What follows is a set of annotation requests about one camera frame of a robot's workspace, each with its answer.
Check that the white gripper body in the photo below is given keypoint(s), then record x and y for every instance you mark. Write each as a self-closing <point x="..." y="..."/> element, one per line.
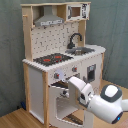
<point x="80" y="93"/>

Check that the white toy oven door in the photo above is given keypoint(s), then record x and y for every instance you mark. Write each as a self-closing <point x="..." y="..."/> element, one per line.
<point x="60" y="107"/>

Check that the white toy microwave door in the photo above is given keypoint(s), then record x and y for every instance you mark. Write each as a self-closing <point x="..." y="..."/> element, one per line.
<point x="77" y="12"/>

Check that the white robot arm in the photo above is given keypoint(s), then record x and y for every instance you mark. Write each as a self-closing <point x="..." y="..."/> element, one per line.
<point x="107" y="106"/>

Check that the wooden toy kitchen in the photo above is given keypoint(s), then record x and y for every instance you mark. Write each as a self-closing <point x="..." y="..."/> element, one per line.
<point x="46" y="40"/>

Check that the right red stove knob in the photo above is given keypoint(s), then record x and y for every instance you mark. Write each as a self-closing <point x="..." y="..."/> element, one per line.
<point x="74" y="69"/>

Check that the red stove knob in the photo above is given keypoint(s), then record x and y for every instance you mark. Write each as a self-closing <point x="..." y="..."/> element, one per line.
<point x="56" y="75"/>
<point x="74" y="69"/>

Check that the grey ice dispenser panel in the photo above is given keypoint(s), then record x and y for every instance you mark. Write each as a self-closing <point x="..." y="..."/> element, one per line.
<point x="91" y="73"/>

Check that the white fridge cabinet door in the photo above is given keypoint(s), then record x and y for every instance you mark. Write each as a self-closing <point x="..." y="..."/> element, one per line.
<point x="95" y="60"/>

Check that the left red stove knob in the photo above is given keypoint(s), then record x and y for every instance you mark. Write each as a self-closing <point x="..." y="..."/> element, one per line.
<point x="56" y="75"/>

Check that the grey toy sink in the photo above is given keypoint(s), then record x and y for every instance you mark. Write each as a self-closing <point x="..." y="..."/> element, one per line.
<point x="79" y="51"/>

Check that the black toy stovetop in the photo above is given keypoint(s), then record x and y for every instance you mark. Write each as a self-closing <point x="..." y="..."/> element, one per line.
<point x="52" y="59"/>

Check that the black toy faucet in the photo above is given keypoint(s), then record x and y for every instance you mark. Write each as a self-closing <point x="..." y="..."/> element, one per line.
<point x="72" y="40"/>

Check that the grey range hood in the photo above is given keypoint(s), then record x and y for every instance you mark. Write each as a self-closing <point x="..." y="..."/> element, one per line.
<point x="48" y="18"/>

